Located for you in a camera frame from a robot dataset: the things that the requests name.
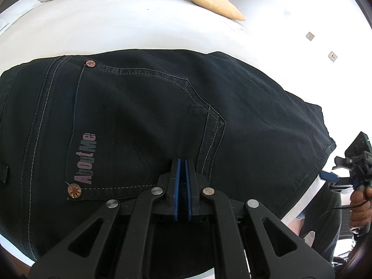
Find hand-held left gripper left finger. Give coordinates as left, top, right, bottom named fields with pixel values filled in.
left=28, top=158, right=182, bottom=279

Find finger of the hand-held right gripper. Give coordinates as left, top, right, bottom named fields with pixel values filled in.
left=320, top=171, right=340, bottom=183

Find person's leg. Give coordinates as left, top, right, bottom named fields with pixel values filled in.
left=302, top=192, right=342, bottom=262

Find yellow pillow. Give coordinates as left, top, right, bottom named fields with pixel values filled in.
left=186, top=0, right=246, bottom=22

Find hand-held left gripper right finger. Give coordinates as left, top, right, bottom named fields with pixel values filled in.
left=184, top=158, right=336, bottom=279

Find person's right hand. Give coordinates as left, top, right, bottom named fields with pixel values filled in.
left=349, top=186, right=372, bottom=230

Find white bed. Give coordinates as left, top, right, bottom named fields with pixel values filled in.
left=0, top=0, right=323, bottom=279

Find black denim pants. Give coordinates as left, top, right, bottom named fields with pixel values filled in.
left=0, top=48, right=337, bottom=268

